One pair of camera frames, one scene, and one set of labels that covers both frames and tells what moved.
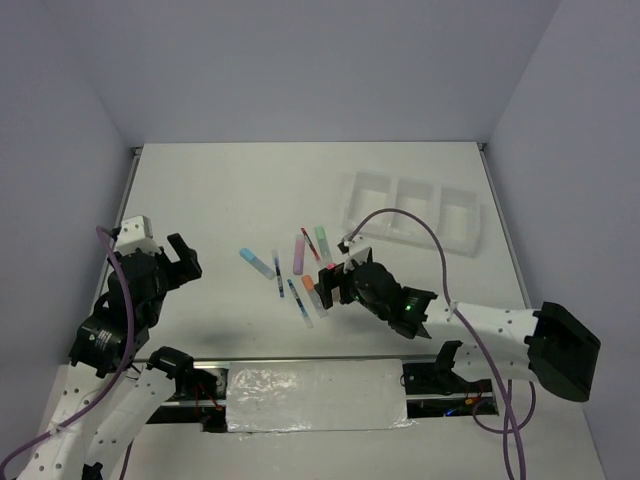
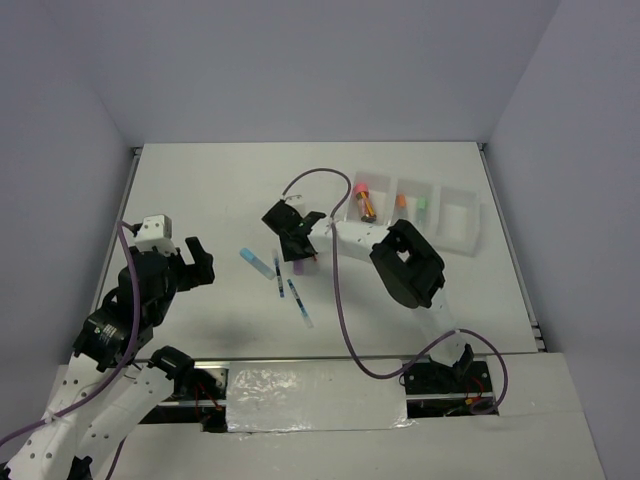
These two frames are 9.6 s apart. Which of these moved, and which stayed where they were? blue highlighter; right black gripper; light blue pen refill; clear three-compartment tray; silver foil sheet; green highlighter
Moved: green highlighter; right black gripper
Stayed: blue highlighter; silver foil sheet; clear three-compartment tray; light blue pen refill
